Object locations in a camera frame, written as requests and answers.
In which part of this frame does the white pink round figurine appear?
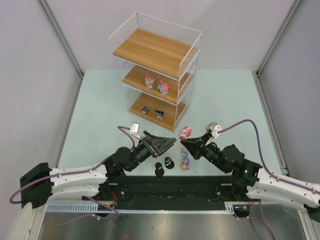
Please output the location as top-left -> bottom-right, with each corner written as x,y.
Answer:
178,126 -> 192,141

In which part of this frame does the purple rabbit figurine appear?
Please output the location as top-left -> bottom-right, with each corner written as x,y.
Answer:
181,151 -> 190,171

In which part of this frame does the black duck figurine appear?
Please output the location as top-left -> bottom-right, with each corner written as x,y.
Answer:
164,157 -> 175,170
154,162 -> 165,178

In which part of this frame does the pink bunny blue bow figurine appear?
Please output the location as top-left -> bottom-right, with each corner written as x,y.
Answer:
157,79 -> 169,95

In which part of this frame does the pink bunny flower crown figurine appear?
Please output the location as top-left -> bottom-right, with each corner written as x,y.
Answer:
144,72 -> 155,89

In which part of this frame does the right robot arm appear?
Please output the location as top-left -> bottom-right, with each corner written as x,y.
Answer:
180,134 -> 320,222

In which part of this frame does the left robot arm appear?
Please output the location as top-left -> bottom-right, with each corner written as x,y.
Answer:
19,131 -> 177,208

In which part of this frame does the black eared purple figurine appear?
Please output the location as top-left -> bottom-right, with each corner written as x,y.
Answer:
155,110 -> 165,120

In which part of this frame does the small blue lying figurine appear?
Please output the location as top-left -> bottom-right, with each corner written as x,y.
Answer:
142,106 -> 149,114

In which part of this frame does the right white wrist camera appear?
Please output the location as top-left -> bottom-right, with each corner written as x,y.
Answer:
205,122 -> 223,140

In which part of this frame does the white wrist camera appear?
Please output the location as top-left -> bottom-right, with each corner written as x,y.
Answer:
205,122 -> 223,140
129,122 -> 141,140

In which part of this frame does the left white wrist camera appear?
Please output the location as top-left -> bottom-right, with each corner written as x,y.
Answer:
129,122 -> 141,140

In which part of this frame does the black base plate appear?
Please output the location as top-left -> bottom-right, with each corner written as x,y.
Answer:
93,175 -> 249,212

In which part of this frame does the white slotted cable duct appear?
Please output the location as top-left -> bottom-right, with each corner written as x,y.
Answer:
46,201 -> 236,215

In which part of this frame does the aluminium frame rail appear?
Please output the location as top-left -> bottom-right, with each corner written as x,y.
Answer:
280,165 -> 290,176

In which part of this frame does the white wire three-tier shelf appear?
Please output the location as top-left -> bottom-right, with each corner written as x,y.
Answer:
108,12 -> 202,131

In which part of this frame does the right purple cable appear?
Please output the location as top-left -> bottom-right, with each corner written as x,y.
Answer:
217,119 -> 320,238

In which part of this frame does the purple cable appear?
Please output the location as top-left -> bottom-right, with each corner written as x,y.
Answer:
217,119 -> 320,238
9,125 -> 141,226

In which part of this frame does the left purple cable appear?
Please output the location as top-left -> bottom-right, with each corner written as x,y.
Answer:
9,125 -> 141,226

